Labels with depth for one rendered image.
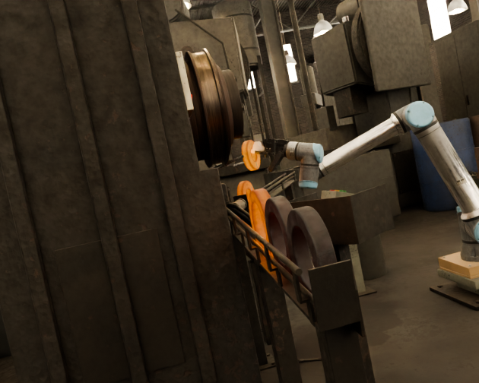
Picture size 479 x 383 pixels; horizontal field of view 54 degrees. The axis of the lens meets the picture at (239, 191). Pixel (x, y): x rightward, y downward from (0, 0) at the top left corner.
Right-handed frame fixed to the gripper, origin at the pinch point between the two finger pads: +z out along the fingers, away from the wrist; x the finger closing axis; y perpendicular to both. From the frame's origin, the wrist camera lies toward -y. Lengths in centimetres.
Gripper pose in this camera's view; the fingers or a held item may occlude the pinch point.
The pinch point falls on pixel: (250, 151)
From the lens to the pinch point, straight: 240.2
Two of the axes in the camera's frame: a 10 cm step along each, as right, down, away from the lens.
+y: 0.4, -9.8, -1.8
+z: -9.1, -1.1, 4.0
